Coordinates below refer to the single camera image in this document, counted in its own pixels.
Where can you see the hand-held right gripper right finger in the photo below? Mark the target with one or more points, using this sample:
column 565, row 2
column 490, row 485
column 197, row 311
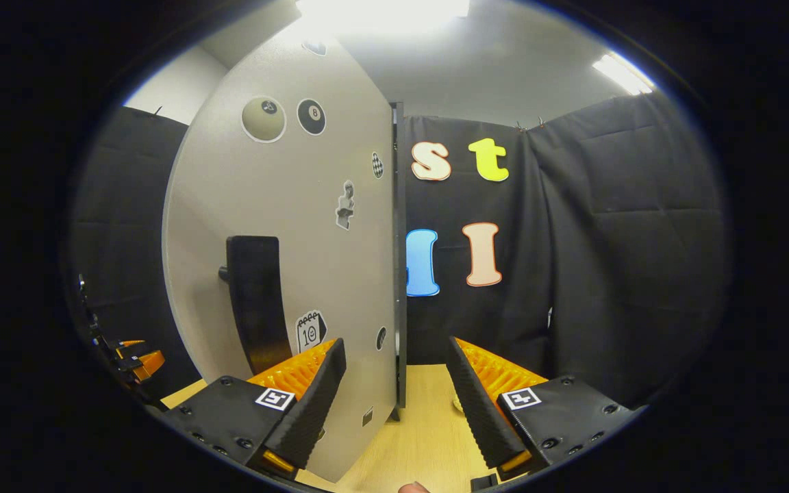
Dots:
column 480, row 418

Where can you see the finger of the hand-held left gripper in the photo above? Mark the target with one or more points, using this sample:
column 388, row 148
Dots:
column 146, row 364
column 131, row 346

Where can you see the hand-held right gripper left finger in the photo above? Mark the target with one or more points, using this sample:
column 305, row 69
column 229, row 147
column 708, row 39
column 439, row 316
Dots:
column 312, row 411

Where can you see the grey cabinet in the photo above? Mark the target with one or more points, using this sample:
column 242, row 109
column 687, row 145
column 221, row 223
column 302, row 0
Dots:
column 400, row 274

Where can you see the grey cabinet door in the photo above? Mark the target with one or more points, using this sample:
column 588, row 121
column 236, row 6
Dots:
column 285, row 205

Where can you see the yellow lumpy toy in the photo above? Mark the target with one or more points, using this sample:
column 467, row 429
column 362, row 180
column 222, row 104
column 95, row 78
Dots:
column 457, row 404

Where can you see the black backdrop cloth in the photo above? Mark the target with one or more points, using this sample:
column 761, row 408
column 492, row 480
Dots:
column 607, row 239

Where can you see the small ceiling light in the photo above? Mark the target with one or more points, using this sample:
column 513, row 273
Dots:
column 624, row 74

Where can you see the large ceiling light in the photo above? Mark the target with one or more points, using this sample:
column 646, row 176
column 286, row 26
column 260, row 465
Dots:
column 381, row 14

